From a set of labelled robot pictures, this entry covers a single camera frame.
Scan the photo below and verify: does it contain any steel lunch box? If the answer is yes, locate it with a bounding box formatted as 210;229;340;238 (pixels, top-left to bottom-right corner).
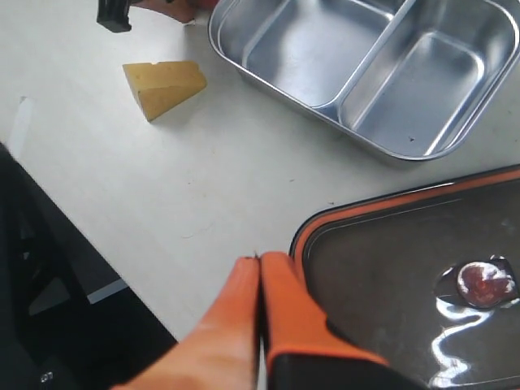
208;0;519;162

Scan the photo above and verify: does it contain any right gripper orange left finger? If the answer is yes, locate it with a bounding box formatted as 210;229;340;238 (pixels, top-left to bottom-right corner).
115;257;260;389

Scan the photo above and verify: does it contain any dark transparent lid orange seal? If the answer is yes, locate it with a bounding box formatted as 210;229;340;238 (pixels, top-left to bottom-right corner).
289;166;519;389

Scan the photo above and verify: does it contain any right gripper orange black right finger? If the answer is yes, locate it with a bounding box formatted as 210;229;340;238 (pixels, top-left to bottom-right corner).
260;252;422;389

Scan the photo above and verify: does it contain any yellow cheese wedge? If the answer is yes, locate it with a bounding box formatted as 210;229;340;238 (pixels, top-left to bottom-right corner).
123;61;207;123

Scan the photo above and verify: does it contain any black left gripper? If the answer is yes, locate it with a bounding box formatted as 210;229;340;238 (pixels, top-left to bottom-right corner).
97;0;195;32

